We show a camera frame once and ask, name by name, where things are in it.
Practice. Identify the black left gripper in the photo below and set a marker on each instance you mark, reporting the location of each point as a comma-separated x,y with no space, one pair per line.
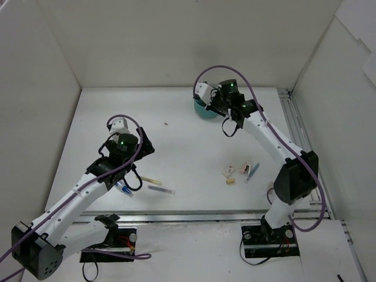
145,142

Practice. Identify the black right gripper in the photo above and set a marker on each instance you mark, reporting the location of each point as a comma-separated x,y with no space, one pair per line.
214,103

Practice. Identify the yellow transparent pen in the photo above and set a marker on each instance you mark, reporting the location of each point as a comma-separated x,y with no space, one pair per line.
148,180

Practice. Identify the grey transparent pen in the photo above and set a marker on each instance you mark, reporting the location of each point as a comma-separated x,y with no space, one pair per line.
161,189

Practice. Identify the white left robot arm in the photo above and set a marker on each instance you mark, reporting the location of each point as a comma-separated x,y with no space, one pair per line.
43,244

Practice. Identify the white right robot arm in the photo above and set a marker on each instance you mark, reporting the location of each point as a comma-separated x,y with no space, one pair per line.
298,169

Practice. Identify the teal round compartment organizer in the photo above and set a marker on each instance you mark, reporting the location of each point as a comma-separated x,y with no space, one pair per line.
201,111

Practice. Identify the white blue correction tape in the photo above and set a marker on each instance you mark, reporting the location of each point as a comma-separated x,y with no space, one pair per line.
121,186

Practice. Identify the white boxed eraser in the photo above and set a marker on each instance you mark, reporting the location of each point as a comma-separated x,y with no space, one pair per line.
228,171

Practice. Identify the light blue pen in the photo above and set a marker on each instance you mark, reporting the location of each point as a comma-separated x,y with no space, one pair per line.
252,172

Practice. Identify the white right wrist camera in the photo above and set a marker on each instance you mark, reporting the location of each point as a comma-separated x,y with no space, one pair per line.
203,94

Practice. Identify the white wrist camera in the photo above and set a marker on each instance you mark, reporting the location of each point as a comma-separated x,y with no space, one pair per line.
203,94
118,125

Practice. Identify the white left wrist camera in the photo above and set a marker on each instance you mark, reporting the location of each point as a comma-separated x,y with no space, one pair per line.
118,125

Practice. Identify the aluminium front rail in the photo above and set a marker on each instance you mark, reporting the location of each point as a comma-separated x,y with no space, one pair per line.
189,216

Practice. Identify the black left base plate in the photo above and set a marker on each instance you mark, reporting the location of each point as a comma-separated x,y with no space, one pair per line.
123,244

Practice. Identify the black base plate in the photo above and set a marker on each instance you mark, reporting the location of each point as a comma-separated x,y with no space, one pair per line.
123,244
281,243

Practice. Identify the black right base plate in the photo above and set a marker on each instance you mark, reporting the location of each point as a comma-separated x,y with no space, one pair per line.
281,243

